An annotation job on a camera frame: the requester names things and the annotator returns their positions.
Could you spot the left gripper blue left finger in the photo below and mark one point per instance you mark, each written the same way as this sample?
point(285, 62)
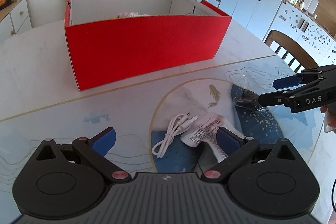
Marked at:
point(103, 142)

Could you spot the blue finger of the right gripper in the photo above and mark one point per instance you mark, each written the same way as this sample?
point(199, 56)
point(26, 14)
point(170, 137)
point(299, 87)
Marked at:
point(287, 82)

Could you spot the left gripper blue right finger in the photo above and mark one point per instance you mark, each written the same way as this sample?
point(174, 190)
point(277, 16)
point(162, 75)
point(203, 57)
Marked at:
point(228, 141)

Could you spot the operator right hand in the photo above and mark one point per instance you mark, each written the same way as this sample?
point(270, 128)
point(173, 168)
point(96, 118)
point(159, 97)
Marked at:
point(329, 123)

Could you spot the white mesh handheld device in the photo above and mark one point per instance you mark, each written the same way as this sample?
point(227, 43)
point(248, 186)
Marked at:
point(205, 130)

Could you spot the white fridge with magnets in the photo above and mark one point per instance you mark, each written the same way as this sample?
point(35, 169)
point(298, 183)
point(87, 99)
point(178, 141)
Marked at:
point(317, 42)

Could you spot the red cardboard box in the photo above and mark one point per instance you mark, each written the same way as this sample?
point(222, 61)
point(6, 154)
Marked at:
point(112, 40)

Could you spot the white drawer sideboard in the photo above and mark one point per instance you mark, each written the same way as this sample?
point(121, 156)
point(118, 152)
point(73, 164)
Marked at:
point(15, 20)

